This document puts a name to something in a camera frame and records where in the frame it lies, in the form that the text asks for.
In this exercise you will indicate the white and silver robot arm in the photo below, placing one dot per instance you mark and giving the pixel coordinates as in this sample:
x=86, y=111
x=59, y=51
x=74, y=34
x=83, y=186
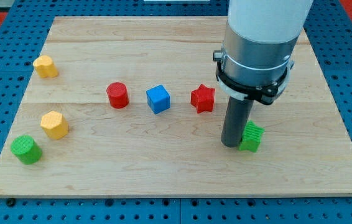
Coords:
x=254, y=60

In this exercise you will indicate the green star block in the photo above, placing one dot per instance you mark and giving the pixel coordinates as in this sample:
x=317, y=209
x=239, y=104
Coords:
x=251, y=138

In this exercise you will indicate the wooden board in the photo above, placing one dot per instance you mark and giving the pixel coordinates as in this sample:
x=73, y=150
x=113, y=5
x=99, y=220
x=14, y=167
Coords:
x=133, y=153

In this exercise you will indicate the blue cube block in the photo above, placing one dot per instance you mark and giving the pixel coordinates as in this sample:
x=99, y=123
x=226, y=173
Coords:
x=158, y=99

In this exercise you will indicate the red cylinder block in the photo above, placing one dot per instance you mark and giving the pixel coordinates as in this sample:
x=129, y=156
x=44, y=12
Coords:
x=117, y=95

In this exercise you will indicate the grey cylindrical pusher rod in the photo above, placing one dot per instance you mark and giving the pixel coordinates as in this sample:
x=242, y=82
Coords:
x=236, y=117

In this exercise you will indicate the yellow heart block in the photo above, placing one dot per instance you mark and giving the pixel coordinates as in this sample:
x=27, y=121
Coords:
x=45, y=67

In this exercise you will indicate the yellow hexagon block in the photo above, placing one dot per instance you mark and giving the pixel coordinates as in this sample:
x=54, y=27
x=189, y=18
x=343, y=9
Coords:
x=54, y=125

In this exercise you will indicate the green cylinder block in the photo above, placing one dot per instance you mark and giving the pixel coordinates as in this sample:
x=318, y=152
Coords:
x=26, y=149

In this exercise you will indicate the red star block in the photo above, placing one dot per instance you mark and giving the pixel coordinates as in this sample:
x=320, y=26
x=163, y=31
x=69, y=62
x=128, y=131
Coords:
x=203, y=98

